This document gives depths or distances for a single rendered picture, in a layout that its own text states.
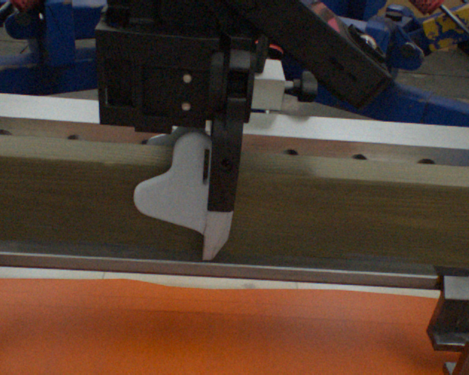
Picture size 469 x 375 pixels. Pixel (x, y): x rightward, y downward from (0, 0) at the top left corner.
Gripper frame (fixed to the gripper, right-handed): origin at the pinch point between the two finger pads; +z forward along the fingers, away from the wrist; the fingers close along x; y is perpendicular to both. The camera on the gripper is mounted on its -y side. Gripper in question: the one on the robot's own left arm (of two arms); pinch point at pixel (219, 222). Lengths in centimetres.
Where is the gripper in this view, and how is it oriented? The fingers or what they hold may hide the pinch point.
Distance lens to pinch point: 37.6
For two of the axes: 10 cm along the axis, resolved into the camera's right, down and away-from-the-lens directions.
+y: -10.0, -0.7, -0.7
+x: 0.2, 5.4, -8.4
